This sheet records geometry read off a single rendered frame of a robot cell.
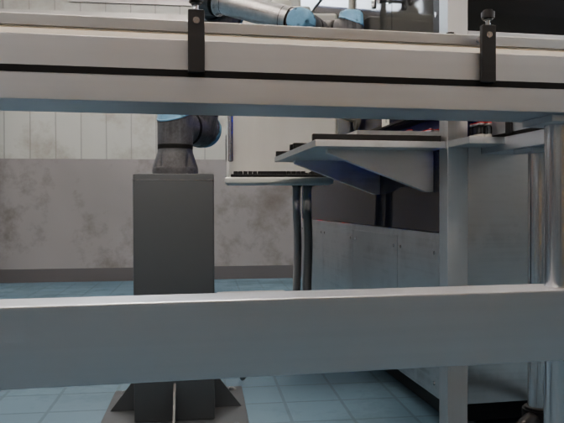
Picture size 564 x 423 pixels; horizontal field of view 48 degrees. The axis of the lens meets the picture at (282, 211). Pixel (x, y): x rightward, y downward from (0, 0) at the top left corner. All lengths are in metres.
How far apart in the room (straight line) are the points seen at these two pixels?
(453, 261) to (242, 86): 1.15
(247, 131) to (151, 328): 1.94
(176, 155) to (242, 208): 3.79
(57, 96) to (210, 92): 0.21
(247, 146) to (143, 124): 3.13
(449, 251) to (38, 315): 1.29
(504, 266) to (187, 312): 1.26
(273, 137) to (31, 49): 1.96
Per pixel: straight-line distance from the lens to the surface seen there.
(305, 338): 0.99
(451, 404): 2.03
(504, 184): 2.02
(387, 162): 1.97
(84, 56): 0.95
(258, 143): 2.82
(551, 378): 1.21
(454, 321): 1.07
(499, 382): 2.08
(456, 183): 1.94
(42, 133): 6.01
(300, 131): 2.83
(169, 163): 2.04
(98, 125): 5.93
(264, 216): 5.82
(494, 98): 1.07
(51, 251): 5.97
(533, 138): 1.75
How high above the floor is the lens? 0.70
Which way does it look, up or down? 1 degrees down
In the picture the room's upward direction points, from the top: straight up
